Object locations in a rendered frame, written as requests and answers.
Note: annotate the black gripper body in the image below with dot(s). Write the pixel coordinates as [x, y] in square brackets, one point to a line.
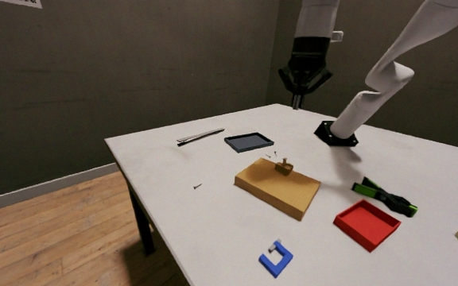
[317, 47]

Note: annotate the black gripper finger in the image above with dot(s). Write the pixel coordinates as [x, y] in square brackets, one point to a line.
[325, 76]
[294, 86]

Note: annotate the grey flat bar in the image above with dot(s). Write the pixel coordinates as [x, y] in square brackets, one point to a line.
[209, 133]

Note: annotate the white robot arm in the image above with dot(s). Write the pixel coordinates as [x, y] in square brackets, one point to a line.
[433, 19]

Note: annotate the red shallow tray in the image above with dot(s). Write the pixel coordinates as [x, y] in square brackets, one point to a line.
[366, 224]

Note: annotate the black spring clamp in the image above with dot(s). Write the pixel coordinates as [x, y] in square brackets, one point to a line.
[393, 202]

